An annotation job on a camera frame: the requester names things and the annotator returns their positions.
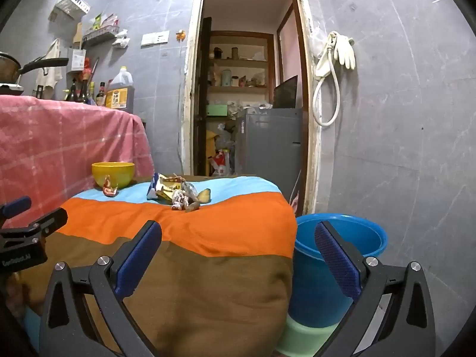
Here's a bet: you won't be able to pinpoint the white plastic basket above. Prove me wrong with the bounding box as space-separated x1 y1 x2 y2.
54 0 91 19

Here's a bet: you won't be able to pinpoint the person's left hand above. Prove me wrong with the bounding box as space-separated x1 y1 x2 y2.
4 271 31 315

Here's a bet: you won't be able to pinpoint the white towel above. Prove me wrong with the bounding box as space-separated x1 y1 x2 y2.
35 39 64 90

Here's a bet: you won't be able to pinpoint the white hose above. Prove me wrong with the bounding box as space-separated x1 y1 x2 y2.
312 32 342 127

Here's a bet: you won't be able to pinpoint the white labelled box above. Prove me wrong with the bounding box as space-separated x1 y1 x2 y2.
68 48 87 72

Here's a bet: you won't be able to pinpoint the striped orange blue brown blanket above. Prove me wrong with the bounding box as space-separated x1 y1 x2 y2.
22 174 298 357

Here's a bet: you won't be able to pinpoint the yellow plastic bowl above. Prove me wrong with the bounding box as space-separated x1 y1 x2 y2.
92 162 135 190

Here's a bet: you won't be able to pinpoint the red wrapper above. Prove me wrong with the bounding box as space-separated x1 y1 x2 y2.
103 175 120 197

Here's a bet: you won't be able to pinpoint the seasoning packets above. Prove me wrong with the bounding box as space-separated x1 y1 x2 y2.
91 13 120 31

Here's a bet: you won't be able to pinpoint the pink checked cloth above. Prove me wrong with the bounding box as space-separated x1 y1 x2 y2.
0 95 155 231

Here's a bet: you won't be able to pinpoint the red white packet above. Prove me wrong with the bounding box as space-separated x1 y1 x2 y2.
171 190 191 211

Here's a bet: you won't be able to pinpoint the wooden shelving unit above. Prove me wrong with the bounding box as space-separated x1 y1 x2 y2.
207 32 276 93

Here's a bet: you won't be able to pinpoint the white rubber gloves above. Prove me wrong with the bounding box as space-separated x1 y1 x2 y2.
332 34 356 70

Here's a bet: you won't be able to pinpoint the blue plastic bucket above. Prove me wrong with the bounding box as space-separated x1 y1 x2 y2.
288 214 388 328

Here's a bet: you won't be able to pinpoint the white plastic bag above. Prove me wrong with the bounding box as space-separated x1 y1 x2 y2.
112 29 131 49

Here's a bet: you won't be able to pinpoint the black frying pan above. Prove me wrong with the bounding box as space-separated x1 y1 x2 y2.
17 57 70 77

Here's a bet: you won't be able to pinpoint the grey wall shelf rack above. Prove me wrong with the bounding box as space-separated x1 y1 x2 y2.
82 28 120 47

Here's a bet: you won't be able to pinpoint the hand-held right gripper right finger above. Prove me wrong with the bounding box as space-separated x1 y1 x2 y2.
315 221 436 357

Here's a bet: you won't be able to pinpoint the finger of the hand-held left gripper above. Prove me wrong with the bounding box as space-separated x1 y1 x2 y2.
0 196 32 228
0 207 68 244

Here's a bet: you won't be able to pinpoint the wooden door frame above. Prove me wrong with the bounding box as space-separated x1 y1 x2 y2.
180 0 322 216

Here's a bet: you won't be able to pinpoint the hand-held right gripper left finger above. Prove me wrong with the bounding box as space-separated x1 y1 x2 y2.
39 220 163 357

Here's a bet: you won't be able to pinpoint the metal pot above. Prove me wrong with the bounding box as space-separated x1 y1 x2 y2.
0 52 22 83

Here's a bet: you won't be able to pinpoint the grey refrigerator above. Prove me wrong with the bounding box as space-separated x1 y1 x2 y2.
235 107 303 194

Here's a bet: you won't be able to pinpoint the blue yellow snack packet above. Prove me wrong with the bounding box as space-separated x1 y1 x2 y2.
147 173 187 202

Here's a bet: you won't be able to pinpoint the light green plastic basin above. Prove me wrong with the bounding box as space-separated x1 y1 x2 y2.
277 314 341 357

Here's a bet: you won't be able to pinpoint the red white sack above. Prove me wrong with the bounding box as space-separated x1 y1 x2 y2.
210 151 231 177

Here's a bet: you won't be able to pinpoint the cooking oil jug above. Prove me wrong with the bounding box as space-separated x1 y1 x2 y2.
105 66 134 114

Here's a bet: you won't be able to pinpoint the white wall switch panel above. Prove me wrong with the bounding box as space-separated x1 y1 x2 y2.
140 30 170 47

